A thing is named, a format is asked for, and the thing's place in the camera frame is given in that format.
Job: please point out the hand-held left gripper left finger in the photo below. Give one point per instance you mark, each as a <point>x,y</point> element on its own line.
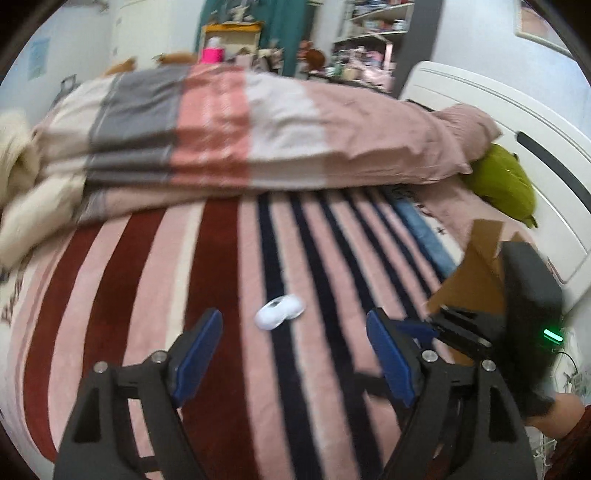
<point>198,355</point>

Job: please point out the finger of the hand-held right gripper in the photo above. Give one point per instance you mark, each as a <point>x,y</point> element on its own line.
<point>471,318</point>
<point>461,341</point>

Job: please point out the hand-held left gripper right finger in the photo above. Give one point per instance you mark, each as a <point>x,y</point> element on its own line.
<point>390,360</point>

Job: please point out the brown cardboard box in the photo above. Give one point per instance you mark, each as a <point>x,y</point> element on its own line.
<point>475,277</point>

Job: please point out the white blue contact lens case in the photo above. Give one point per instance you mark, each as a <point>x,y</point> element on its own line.
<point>277,316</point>

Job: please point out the person's right forearm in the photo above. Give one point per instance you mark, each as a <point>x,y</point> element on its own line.
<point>568,420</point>

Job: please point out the striped plush blanket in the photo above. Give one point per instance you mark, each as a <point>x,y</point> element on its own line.
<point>221,277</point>

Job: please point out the green plush toy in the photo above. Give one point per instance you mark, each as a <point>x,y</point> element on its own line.
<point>501,184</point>

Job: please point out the white bed headboard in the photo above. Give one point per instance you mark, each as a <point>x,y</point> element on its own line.
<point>545,184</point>

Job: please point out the pink striped pillow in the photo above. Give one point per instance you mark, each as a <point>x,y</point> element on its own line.
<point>466,134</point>

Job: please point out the white puffy quilt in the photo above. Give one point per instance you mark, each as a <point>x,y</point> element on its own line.
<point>37,217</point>

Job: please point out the pink grey striped duvet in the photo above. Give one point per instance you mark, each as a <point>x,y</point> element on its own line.
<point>231,129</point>

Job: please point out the grey suitcase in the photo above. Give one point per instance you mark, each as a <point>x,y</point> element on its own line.
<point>69,87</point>

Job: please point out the tall cluttered bookshelf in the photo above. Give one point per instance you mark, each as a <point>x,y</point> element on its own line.
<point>388,32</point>

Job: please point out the pink gift bag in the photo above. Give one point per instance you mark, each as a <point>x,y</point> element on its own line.
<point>212,55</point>

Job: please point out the brown round plush toy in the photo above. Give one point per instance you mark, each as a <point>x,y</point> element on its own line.
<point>315,57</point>

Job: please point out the yellow wooden shelf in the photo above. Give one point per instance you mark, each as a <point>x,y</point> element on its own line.
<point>231,30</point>

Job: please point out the white door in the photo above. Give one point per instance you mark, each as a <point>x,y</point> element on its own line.
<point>138,32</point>

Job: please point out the teal curtain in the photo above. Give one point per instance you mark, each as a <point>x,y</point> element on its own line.
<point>286,27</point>

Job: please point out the framed wall picture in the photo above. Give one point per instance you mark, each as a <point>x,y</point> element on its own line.
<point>542,27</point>

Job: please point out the blue wall poster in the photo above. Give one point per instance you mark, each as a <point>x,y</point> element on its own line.
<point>39,57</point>

